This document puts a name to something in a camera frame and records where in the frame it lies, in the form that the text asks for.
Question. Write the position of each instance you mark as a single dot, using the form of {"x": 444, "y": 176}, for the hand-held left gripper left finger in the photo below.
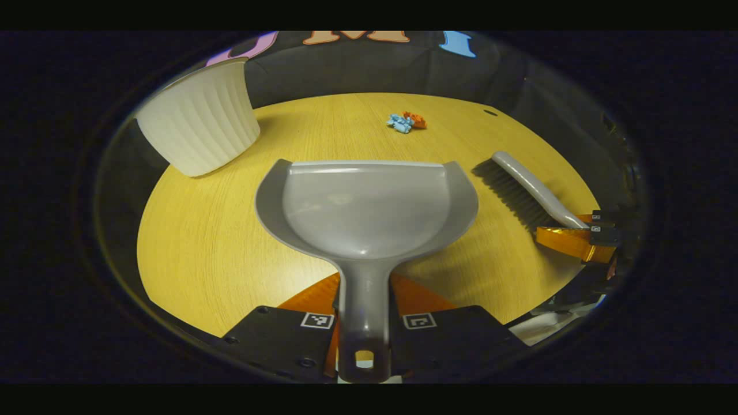
{"x": 277, "y": 346}

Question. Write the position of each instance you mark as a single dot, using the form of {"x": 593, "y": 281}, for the grey plastic dustpan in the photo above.
{"x": 369, "y": 213}

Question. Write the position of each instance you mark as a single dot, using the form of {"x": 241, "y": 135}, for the wooden desktop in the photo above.
{"x": 219, "y": 242}

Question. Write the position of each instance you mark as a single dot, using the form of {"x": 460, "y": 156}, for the white ribbed garbage bin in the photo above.
{"x": 199, "y": 124}

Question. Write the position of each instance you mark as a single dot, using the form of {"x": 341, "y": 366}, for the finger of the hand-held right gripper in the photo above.
{"x": 599, "y": 218}
{"x": 571, "y": 242}

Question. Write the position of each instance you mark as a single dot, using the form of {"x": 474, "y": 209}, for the orange paper trash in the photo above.
{"x": 416, "y": 119}

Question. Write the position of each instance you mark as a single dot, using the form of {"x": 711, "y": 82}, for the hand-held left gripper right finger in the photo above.
{"x": 455, "y": 346}

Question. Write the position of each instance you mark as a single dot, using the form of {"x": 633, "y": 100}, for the small grey broom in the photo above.
{"x": 527, "y": 184}

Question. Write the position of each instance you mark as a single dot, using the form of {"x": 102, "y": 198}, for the blue paper trash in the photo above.
{"x": 399, "y": 123}

